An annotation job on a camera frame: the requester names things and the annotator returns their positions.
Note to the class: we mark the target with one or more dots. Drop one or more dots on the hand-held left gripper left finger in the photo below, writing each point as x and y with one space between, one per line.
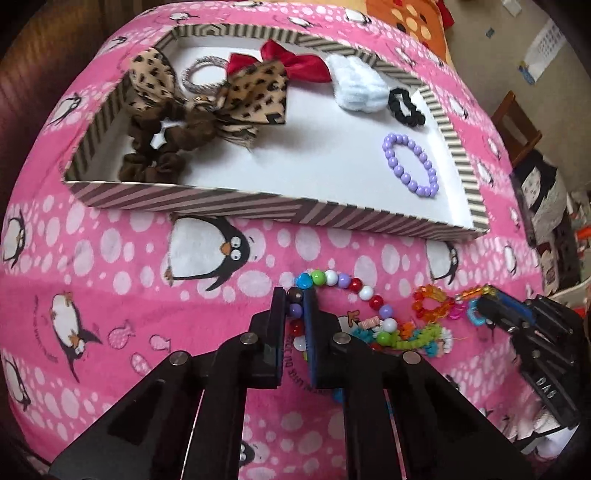
277 332

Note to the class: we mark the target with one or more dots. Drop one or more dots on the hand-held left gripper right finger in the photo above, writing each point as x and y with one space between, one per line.
310 332

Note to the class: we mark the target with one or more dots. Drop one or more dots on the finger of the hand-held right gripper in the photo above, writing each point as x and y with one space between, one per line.
510 302
498 318

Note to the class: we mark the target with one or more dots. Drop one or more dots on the striped shallow cardboard box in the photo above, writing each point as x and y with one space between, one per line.
323 152

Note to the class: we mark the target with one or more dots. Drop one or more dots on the brown velvet scrunchie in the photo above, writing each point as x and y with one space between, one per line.
138 170

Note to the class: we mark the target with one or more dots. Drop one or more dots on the black scrunchie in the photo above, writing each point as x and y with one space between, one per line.
399 110

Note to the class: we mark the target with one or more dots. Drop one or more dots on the white fluffy scrunchie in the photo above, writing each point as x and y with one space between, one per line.
360 87

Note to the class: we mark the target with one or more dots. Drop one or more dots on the red satin bow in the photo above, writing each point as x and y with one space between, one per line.
309 67

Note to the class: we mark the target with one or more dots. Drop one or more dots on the black remote control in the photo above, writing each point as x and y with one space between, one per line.
521 203

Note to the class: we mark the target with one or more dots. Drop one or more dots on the black and white cloth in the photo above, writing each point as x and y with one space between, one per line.
545 194

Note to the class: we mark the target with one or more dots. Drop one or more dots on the pink penguin print blanket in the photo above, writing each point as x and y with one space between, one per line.
115 277

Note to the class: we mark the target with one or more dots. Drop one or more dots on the wooden chair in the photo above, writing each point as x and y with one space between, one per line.
515 124

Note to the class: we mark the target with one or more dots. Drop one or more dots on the orange red floral quilt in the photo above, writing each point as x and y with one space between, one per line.
406 23

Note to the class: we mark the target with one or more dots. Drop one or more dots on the brown wooden slatted panel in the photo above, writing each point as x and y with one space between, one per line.
32 60

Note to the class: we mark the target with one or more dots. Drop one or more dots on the wall calendar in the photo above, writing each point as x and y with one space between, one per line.
545 44

